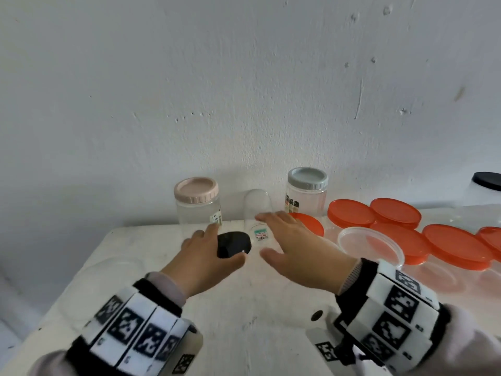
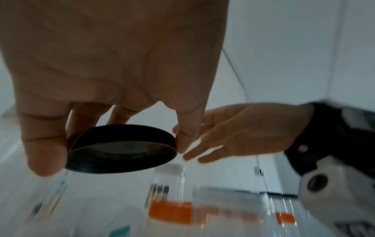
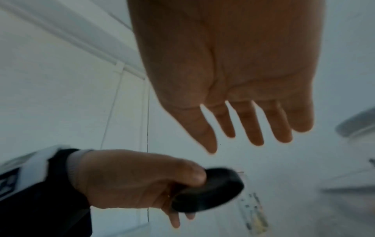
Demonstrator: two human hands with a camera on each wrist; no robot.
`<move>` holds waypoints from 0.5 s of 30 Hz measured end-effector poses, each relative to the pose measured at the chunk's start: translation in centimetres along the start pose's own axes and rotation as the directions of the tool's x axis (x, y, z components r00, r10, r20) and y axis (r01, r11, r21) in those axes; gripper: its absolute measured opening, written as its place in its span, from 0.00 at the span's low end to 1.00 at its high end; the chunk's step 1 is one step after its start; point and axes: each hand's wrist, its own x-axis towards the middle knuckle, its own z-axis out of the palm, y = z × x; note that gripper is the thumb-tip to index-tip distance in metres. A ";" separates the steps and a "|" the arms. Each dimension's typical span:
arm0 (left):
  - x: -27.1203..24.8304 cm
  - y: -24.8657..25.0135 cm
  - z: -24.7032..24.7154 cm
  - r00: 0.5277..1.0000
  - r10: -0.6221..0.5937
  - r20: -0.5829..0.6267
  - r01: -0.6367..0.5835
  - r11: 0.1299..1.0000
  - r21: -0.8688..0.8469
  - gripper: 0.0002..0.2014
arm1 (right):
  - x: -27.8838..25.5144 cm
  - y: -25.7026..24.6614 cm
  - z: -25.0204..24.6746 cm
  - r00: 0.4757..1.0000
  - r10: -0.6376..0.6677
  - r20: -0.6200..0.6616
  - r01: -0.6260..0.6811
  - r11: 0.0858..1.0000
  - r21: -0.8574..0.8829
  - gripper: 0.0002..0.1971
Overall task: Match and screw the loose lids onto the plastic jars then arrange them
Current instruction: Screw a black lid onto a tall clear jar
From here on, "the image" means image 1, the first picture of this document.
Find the person's right hand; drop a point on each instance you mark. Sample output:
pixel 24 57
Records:
pixel 309 258

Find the person's left hand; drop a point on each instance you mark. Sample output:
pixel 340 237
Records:
pixel 199 266

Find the large orange lid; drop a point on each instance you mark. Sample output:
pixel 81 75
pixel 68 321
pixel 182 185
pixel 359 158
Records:
pixel 313 225
pixel 491 240
pixel 415 244

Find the large black lid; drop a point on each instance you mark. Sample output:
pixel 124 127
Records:
pixel 235 242

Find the rounded transparent jar yellow label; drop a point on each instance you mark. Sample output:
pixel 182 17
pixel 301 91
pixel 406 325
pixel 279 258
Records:
pixel 195 213

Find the clear jar with clear lid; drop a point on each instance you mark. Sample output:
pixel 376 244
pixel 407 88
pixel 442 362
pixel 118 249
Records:
pixel 360 242

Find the transparent jar dark label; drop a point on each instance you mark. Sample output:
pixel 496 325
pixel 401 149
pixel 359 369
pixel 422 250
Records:
pixel 309 199

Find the tall transparent labelled jar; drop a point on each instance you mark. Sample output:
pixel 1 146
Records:
pixel 483 197
pixel 256 203

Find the pale pink lid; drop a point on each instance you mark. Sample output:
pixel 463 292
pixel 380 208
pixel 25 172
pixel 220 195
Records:
pixel 195 189

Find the light blue lid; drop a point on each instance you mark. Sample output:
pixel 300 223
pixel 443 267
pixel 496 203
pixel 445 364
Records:
pixel 307 178

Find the large transparent jar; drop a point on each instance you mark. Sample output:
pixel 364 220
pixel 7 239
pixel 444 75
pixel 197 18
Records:
pixel 109 278

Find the wide transparent jar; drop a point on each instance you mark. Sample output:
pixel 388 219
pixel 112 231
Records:
pixel 442 278

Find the small black lid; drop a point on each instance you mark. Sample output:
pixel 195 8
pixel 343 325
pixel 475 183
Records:
pixel 487 180

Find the person's left forearm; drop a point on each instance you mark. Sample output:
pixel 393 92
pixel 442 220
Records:
pixel 47 366

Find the person's right forearm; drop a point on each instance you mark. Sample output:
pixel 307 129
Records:
pixel 469 344

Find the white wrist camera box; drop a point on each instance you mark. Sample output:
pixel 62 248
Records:
pixel 188 356
pixel 321 344

